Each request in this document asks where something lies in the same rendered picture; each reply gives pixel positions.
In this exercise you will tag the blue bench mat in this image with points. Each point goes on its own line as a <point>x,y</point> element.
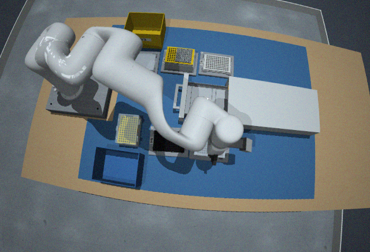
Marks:
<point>280,165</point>

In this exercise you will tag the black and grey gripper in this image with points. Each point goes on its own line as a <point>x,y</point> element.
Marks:
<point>214,152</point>

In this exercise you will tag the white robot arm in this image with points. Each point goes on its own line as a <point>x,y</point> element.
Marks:
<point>109,54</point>

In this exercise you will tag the blue open-top bin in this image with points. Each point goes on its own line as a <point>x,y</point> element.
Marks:
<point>119,168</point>

